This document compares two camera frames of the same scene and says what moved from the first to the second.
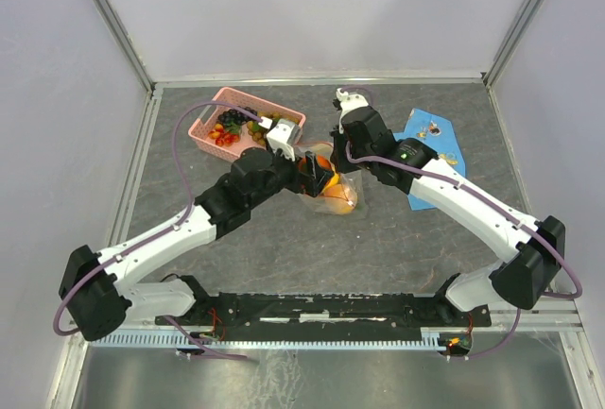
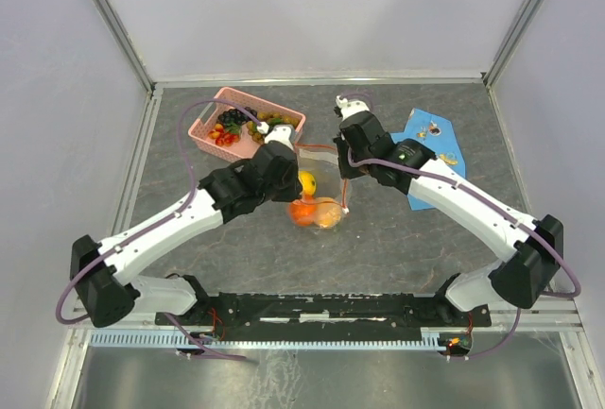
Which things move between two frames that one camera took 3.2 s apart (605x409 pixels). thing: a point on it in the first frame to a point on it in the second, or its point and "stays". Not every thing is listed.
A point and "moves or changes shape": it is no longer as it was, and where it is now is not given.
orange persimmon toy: x=321 y=161 to x=303 y=211
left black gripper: x=311 y=183 to x=294 y=191
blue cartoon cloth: x=440 y=135 stays
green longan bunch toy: x=257 y=132 stays
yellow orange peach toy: x=337 y=198 to x=328 y=212
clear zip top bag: x=344 y=196 moves or changes shape
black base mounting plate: x=374 y=310 stays
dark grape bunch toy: x=231 y=117 stays
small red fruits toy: x=222 y=137 stays
